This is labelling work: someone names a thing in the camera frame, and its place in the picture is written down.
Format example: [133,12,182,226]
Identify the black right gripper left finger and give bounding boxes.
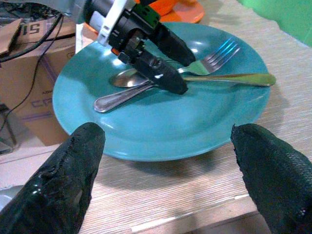
[0,122,106,234]

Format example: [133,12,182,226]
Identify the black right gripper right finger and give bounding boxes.
[230,123,312,234]

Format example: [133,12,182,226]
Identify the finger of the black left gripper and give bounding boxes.
[132,52,189,95]
[145,23,196,67]

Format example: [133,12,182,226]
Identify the silver metal fork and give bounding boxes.
[93,39,241,114]

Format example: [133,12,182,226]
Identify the orange plate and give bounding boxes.
[157,1,205,24]

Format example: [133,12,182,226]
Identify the orange cup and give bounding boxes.
[136,0,198,16]

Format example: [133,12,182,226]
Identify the teal round plate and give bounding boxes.
[52,21,272,162]

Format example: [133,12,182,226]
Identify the silver metal spoon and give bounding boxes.
[108,68,277,88]

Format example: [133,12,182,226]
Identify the brown cardboard box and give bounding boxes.
[0,18,79,147]

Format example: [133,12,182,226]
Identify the green mat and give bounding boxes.
[236,0,312,48]

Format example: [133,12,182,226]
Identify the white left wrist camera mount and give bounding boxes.
[89,0,131,47]

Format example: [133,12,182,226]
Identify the thick black braided cable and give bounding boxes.
[0,13,64,63]

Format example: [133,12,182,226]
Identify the thin black cable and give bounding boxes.
[0,52,45,130]

